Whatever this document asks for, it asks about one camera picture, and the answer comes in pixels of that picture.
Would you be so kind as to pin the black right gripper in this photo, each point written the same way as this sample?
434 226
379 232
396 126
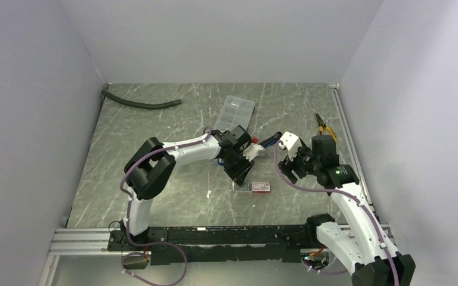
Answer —
287 165

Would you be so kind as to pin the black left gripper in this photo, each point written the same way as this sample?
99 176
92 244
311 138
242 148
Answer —
238 176

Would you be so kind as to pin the red white staples box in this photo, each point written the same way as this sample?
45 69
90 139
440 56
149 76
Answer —
253 187

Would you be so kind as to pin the blue black stapler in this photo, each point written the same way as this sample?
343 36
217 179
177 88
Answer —
271 140

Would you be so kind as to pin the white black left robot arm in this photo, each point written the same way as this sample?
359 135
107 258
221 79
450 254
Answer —
148 172

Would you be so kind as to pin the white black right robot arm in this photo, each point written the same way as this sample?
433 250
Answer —
371 258

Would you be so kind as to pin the clear plastic screw organizer box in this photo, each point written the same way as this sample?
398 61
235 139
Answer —
235 111

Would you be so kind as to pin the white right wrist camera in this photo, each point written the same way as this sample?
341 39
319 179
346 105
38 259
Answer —
290 142

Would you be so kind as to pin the yellow handled pliers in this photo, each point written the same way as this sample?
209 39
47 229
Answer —
323 127

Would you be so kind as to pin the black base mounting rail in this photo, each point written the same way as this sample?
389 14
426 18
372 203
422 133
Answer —
176 244

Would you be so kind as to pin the aluminium frame rail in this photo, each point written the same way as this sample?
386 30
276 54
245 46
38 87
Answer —
73 241

